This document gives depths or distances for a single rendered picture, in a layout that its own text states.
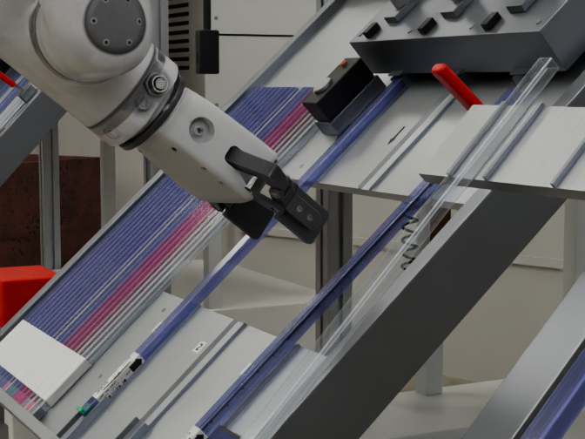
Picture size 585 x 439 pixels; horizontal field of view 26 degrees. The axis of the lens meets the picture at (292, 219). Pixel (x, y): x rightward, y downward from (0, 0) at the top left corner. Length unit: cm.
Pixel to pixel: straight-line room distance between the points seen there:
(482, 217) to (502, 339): 352
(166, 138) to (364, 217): 394
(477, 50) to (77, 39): 47
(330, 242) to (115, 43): 94
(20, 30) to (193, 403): 38
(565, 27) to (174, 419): 49
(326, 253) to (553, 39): 73
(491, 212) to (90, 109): 34
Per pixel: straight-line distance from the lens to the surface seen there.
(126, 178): 603
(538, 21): 116
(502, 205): 107
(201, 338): 123
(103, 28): 89
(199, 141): 100
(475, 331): 464
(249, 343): 116
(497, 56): 122
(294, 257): 518
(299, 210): 102
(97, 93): 97
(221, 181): 100
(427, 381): 187
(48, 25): 91
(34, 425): 131
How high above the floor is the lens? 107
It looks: 6 degrees down
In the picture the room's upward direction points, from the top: straight up
